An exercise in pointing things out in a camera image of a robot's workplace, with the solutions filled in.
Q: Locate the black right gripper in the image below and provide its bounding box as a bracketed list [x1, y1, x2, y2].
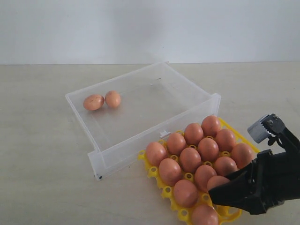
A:
[208, 150, 300, 215]

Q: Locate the brown egg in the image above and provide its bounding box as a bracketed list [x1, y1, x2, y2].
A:
[184, 123, 204, 146]
[194, 165, 217, 193]
[158, 158, 182, 186]
[231, 143, 255, 169]
[105, 90, 121, 108]
[201, 115, 221, 137]
[215, 128, 236, 152]
[207, 175, 230, 191]
[191, 205, 219, 225]
[83, 94, 105, 111]
[145, 142, 167, 166]
[197, 138, 219, 162]
[166, 133, 187, 156]
[213, 157, 238, 176]
[179, 147, 202, 173]
[173, 179, 198, 208]

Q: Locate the yellow plastic egg tray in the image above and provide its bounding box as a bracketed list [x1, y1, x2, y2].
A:
[137, 117, 259, 225]

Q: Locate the clear plastic bin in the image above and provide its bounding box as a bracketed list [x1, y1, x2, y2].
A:
[66, 62, 221, 180]

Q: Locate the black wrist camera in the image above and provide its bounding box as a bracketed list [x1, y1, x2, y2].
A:
[247, 113, 300, 154]

